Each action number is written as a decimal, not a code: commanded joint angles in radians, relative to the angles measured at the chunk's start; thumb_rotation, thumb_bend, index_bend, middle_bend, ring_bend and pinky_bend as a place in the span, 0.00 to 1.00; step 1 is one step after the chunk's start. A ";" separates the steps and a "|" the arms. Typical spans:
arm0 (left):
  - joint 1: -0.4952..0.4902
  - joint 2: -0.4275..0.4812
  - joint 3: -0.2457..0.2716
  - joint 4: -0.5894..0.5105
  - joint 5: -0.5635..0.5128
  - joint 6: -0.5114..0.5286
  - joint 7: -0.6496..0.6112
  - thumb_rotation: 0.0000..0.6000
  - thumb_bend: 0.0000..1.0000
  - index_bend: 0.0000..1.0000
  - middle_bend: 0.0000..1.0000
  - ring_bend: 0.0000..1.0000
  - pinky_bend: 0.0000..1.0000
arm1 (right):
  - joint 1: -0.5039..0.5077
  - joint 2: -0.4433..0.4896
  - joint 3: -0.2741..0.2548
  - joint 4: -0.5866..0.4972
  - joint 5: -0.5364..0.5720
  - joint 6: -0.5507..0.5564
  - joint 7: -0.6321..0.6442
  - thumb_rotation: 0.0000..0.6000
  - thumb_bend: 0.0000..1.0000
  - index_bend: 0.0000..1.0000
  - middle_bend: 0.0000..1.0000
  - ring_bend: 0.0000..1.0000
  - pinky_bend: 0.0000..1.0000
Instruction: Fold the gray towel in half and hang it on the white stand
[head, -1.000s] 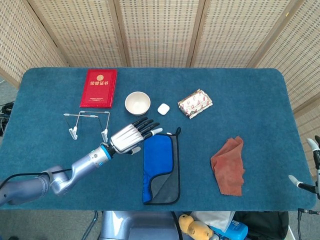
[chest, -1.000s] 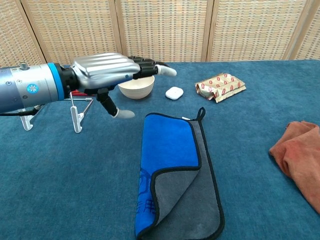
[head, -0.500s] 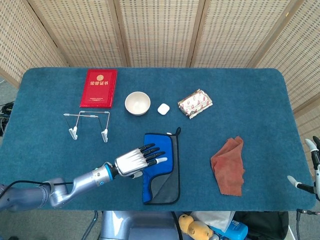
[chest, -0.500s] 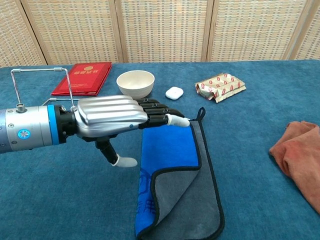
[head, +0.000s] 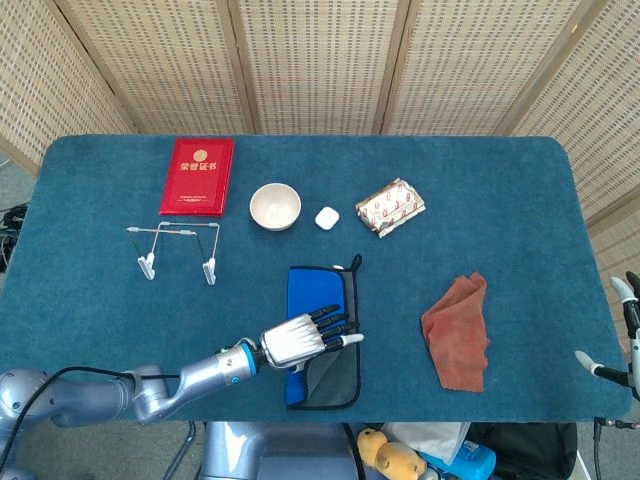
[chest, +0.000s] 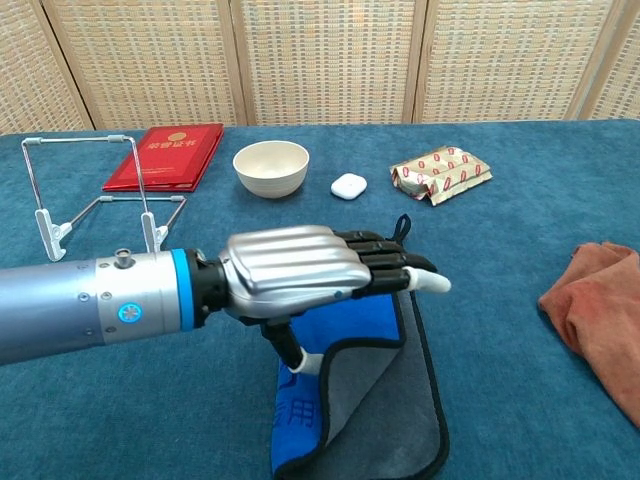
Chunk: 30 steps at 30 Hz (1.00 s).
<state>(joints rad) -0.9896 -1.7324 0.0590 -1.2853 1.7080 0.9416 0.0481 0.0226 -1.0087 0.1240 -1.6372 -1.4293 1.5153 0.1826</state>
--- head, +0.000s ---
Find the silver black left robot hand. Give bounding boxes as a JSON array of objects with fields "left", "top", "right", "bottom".
[{"left": 259, "top": 304, "right": 365, "bottom": 374}]

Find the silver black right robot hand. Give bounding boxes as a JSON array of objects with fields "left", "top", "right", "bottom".
[{"left": 574, "top": 271, "right": 640, "bottom": 402}]

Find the grey and blue cloth mat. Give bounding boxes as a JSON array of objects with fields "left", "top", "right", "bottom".
[{"left": 285, "top": 253, "right": 364, "bottom": 412}]

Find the cream ceramic bowl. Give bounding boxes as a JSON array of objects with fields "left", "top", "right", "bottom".
[{"left": 249, "top": 183, "right": 303, "bottom": 233}]

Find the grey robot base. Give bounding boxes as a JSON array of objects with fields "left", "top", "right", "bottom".
[{"left": 199, "top": 422, "right": 362, "bottom": 480}]

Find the white earbuds case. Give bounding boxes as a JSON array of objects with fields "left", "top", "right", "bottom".
[{"left": 314, "top": 206, "right": 341, "bottom": 232}]

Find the black bag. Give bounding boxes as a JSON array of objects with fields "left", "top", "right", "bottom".
[{"left": 469, "top": 422, "right": 579, "bottom": 480}]

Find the yellow plush toy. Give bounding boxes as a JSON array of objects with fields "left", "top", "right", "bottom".
[{"left": 356, "top": 427, "right": 429, "bottom": 480}]

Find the blue carpet table cover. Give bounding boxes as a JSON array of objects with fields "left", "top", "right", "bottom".
[{"left": 0, "top": 133, "right": 637, "bottom": 424}]

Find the white plastic bag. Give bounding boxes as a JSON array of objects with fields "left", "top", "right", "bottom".
[{"left": 382, "top": 422, "right": 472, "bottom": 465}]

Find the gold red snack package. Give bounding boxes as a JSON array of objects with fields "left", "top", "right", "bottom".
[{"left": 354, "top": 178, "right": 428, "bottom": 239}]

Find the orange cloth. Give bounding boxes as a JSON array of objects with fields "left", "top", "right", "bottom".
[{"left": 420, "top": 271, "right": 492, "bottom": 393}]

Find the red certificate book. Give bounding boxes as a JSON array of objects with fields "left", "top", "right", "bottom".
[{"left": 159, "top": 137, "right": 235, "bottom": 219}]

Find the blue plastic bottle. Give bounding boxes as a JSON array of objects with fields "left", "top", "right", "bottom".
[{"left": 424, "top": 437, "right": 498, "bottom": 480}]

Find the bamboo folding screen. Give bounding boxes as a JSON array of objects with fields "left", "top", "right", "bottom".
[{"left": 0, "top": 0, "right": 640, "bottom": 311}]

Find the black cable with plug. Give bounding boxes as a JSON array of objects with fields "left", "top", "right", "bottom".
[{"left": 593, "top": 416, "right": 640, "bottom": 480}]

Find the metal wire stand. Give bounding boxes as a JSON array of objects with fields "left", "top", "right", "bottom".
[{"left": 126, "top": 219, "right": 223, "bottom": 287}]

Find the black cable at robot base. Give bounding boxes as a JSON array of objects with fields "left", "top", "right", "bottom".
[{"left": 341, "top": 423, "right": 365, "bottom": 480}]

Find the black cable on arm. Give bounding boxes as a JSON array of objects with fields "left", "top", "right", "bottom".
[{"left": 0, "top": 366, "right": 182, "bottom": 454}]

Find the black cable bundle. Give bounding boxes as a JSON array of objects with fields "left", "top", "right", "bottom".
[{"left": 0, "top": 203, "right": 29, "bottom": 274}]

